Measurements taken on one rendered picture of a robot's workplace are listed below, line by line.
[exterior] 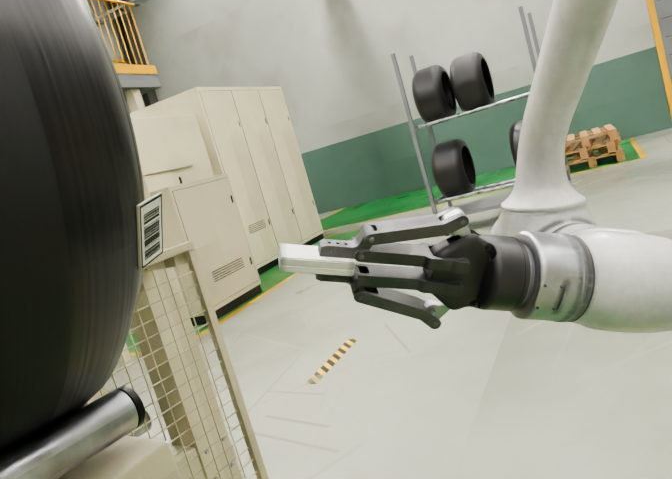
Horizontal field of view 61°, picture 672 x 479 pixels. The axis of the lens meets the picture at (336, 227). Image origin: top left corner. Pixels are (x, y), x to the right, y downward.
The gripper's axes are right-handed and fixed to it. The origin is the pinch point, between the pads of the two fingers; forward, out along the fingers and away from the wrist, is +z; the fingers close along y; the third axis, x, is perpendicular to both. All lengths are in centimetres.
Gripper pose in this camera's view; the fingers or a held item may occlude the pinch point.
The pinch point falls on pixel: (316, 259)
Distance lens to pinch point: 54.3
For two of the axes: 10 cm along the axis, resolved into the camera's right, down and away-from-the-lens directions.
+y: -1.5, 9.0, 4.0
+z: -9.8, -0.8, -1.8
